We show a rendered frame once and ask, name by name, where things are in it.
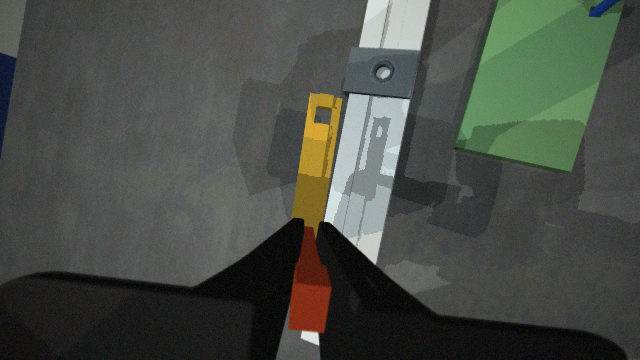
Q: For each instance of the light grey metal rail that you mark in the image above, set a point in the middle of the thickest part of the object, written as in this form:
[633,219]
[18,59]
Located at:
[379,84]

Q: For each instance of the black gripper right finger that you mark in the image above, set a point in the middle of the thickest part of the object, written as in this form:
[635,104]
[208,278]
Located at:
[371,317]

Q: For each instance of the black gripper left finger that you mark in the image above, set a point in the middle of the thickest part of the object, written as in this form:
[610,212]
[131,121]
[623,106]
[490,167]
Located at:
[237,314]

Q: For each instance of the green flat tray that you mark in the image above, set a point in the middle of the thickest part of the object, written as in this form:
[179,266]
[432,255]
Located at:
[535,81]

